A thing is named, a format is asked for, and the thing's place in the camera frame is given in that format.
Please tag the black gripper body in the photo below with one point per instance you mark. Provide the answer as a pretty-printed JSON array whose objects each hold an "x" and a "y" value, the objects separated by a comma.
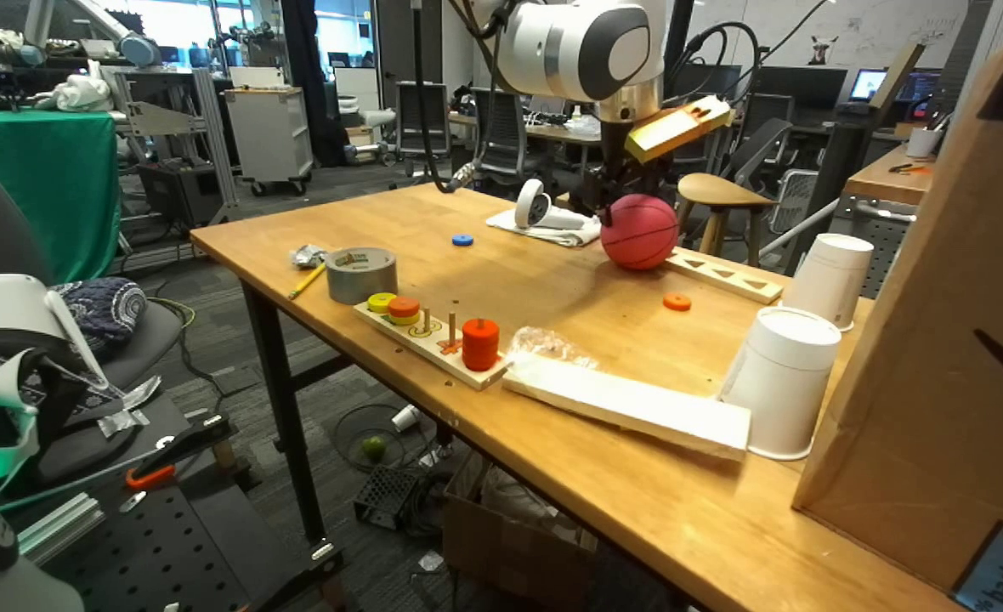
[{"x": 621, "y": 159}]

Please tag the pink basketball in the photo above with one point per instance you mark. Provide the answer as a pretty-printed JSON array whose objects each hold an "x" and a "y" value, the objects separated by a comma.
[{"x": 641, "y": 232}]

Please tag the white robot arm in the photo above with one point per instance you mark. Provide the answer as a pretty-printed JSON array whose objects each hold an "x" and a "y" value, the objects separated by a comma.
[{"x": 555, "y": 52}]

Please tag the white cloth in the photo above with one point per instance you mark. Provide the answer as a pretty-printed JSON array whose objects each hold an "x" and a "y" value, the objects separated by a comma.
[{"x": 568, "y": 226}]

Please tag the round wooden stool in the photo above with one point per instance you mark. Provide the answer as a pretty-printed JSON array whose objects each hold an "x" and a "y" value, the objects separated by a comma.
[{"x": 738, "y": 192}]

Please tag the small orange disc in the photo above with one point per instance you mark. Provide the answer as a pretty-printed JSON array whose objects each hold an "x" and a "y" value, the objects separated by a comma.
[{"x": 678, "y": 303}]

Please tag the black mesh office chair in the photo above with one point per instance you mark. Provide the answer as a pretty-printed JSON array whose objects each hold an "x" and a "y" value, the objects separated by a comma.
[
  {"x": 503, "y": 142},
  {"x": 436, "y": 121}
]

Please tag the long wooden shape sorter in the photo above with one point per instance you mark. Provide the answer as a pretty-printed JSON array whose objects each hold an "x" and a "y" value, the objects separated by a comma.
[{"x": 733, "y": 277}]

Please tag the small blue disc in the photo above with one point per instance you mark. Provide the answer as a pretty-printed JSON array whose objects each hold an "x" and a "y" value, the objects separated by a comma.
[{"x": 465, "y": 239}]

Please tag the black vertical pole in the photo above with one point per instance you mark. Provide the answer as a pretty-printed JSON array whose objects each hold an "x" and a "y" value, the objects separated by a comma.
[{"x": 681, "y": 22}]

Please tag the red cylinder block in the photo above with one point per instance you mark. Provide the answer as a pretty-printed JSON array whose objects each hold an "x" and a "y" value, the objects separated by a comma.
[{"x": 482, "y": 344}]

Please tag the black computer monitor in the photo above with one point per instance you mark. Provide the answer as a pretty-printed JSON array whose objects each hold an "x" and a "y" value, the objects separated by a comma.
[{"x": 800, "y": 91}]

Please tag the white flat board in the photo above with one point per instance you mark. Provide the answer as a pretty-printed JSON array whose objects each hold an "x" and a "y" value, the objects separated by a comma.
[{"x": 636, "y": 409}]

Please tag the wooden stacking toy board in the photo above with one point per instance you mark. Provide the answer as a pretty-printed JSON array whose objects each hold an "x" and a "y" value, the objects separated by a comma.
[{"x": 432, "y": 344}]

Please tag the white paper cup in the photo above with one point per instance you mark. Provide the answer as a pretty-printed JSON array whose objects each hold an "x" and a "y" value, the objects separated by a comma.
[
  {"x": 830, "y": 285},
  {"x": 776, "y": 385}
]

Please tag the black slanted stand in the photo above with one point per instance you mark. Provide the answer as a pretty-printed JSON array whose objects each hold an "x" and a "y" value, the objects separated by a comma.
[{"x": 851, "y": 147}]

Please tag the lit blue computer screen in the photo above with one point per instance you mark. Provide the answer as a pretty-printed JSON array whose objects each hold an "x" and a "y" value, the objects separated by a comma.
[{"x": 870, "y": 88}]

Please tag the wooden top workbench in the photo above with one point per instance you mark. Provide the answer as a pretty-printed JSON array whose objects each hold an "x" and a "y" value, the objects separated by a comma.
[{"x": 886, "y": 183}]

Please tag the small white cup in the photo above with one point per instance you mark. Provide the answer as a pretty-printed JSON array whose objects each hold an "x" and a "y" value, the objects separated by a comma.
[{"x": 406, "y": 419}]

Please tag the crumpled foil ball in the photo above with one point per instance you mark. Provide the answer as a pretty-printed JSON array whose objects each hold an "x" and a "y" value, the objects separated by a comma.
[{"x": 311, "y": 258}]

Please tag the yellow pencil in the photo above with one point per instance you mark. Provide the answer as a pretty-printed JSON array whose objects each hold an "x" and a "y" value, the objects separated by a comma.
[{"x": 309, "y": 285}]

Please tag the green tennis ball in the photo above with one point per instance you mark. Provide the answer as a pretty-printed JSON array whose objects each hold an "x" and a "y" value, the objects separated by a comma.
[{"x": 376, "y": 452}]

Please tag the large cardboard box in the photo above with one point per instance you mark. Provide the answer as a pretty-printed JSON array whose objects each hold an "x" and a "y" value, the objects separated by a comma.
[{"x": 931, "y": 342}]

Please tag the white rolling cart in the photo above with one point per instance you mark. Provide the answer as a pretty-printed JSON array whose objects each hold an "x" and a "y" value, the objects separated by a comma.
[{"x": 266, "y": 137}]

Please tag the black keyboard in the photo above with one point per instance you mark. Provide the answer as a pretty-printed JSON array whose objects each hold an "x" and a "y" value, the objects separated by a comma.
[{"x": 400, "y": 494}]

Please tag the brown cardboard box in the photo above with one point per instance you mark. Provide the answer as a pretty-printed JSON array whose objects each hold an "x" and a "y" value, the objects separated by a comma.
[{"x": 522, "y": 563}]

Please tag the black metal table leg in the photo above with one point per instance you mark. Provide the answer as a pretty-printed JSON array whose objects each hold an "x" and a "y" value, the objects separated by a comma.
[{"x": 284, "y": 395}]

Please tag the blue patterned bag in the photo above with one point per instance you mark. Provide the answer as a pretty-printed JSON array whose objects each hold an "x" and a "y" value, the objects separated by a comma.
[{"x": 105, "y": 318}]

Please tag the black perforated breadboard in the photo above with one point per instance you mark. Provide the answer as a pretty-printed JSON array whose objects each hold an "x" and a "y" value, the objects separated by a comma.
[{"x": 183, "y": 546}]

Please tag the green table cloth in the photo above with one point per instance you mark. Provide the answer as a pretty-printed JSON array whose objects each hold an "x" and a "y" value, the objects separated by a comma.
[{"x": 61, "y": 171}]

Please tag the white VR headset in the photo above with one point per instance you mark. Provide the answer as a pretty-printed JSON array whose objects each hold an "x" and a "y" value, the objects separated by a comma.
[{"x": 2, "y": 296}]

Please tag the aluminium extrusion bar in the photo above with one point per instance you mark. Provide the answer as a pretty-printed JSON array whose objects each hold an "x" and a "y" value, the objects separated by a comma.
[{"x": 63, "y": 529}]

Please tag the white round camera device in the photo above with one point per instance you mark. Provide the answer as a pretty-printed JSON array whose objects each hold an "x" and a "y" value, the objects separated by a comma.
[{"x": 531, "y": 205}]

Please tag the grey duct tape roll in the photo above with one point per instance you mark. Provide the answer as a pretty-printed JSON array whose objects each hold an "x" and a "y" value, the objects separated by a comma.
[{"x": 350, "y": 285}]

